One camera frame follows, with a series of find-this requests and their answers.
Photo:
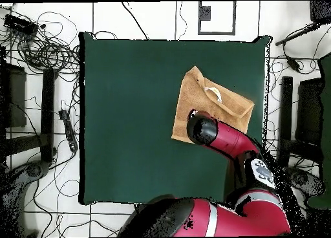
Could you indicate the tan terry towel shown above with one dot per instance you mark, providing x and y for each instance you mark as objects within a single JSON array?
[{"x": 194, "y": 93}]

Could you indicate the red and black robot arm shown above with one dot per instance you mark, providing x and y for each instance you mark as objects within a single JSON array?
[{"x": 232, "y": 139}]

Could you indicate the dark green table cloth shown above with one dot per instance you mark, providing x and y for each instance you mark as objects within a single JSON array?
[{"x": 129, "y": 93}]

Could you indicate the black stand bar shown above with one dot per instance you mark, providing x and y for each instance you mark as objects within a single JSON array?
[
  {"x": 285, "y": 113},
  {"x": 47, "y": 113}
]

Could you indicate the small black power adapter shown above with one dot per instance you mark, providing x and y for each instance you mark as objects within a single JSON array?
[{"x": 293, "y": 64}]

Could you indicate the black panel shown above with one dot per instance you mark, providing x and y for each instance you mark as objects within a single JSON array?
[
  {"x": 310, "y": 111},
  {"x": 15, "y": 98}
]

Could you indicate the grey round stand base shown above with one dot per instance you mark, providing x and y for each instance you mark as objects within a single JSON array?
[
  {"x": 33, "y": 170},
  {"x": 302, "y": 179}
]

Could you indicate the black rod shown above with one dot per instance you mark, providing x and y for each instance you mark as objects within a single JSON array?
[{"x": 297, "y": 34}]

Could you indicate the green cloth sheet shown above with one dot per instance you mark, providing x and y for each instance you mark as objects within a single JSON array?
[{"x": 328, "y": 119}]

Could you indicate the black power strip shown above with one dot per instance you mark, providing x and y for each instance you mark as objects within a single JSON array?
[{"x": 68, "y": 129}]

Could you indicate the black box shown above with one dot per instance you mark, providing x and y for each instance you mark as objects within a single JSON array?
[{"x": 320, "y": 11}]

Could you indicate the grey square floor frame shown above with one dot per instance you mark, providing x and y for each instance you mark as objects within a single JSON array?
[{"x": 217, "y": 33}]

